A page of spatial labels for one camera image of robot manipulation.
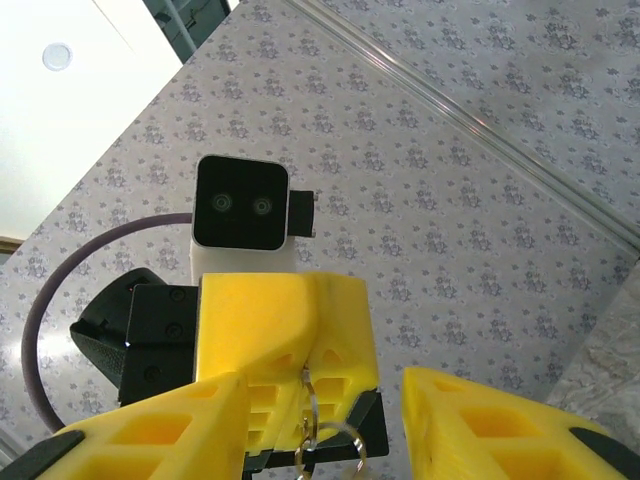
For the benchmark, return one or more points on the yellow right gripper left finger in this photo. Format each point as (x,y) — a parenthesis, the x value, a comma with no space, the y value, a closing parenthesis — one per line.
(150,440)

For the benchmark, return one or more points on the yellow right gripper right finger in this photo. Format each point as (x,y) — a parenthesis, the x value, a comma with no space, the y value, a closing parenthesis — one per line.
(500,440)

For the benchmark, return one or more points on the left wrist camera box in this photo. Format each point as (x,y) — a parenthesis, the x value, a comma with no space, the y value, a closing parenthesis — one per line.
(240,205)

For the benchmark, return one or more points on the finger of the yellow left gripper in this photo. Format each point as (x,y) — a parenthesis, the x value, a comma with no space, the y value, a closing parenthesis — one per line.
(250,320)
(345,340)

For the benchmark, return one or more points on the round ceiling light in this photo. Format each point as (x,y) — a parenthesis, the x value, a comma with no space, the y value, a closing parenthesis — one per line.
(57,55)

